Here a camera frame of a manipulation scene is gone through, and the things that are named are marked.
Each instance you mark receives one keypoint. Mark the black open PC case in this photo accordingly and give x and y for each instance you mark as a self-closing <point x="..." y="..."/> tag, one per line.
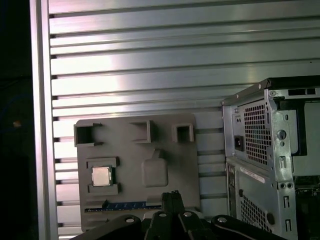
<point x="255" y="190"/>

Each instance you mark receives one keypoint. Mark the grey plastic parts rack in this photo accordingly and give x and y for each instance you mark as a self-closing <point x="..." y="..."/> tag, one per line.
<point x="130" y="155"/>

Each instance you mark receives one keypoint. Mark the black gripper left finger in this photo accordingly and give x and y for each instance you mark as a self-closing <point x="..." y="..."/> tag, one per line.
<point x="167" y="202"/>

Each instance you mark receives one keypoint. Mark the silver square CPU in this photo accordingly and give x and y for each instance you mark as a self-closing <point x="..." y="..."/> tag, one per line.
<point x="101" y="176"/>

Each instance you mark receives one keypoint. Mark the grey power supply unit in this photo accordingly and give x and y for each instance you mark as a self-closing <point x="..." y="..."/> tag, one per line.
<point x="255" y="135"/>

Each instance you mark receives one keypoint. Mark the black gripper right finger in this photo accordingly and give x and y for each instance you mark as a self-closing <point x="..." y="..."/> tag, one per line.
<point x="178" y="202"/>

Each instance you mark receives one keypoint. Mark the loose RAM stick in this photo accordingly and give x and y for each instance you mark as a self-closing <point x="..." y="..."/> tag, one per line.
<point x="120" y="207"/>

